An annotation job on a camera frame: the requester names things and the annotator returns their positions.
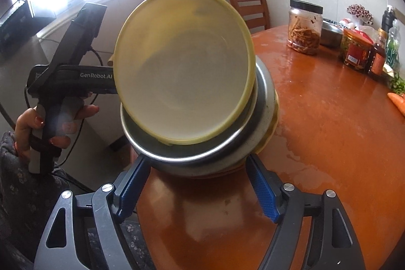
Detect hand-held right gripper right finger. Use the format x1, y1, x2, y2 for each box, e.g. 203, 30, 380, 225
247, 154, 369, 270

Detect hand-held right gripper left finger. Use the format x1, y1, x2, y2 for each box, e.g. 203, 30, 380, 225
33, 154, 151, 270

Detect large steel basin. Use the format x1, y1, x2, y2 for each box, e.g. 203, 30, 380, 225
119, 55, 279, 179

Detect yellow shell-shaped plate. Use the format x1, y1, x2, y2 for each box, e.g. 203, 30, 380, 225
253, 90, 281, 157

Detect yellow bowl with handle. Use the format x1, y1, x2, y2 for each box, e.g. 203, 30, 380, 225
108, 0, 255, 146

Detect person's left forearm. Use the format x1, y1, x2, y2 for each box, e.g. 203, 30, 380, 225
0, 131, 71, 270

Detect person's left hand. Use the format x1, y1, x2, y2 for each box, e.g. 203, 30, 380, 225
14, 93, 100, 160

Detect person's floral dark pants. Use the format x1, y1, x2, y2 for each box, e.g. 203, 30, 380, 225
85, 216, 149, 270

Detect black box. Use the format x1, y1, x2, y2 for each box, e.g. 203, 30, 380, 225
0, 0, 59, 55

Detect carrot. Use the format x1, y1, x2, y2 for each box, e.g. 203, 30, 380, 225
388, 92, 405, 118

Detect black-lidded plastic jar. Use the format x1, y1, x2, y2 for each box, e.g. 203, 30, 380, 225
286, 0, 324, 55

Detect red-lidded jar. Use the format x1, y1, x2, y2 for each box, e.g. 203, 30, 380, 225
340, 28, 374, 71

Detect small steel container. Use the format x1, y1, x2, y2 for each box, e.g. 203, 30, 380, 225
319, 20, 345, 48

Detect plastic bag of greens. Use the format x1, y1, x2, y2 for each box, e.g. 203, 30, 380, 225
388, 74, 405, 94

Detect dark sauce bottle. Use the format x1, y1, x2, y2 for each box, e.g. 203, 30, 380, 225
367, 28, 388, 77

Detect brown wooden chair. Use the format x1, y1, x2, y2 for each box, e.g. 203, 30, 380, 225
227, 0, 270, 35

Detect red and white packet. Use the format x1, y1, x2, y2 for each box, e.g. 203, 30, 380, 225
340, 18, 378, 43

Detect clear plastic bottle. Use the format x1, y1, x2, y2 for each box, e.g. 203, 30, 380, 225
387, 18, 402, 68

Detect flower ornament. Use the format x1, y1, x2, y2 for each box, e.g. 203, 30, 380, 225
346, 4, 374, 25

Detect black thermos flask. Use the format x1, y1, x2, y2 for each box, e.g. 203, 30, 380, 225
381, 6, 397, 33

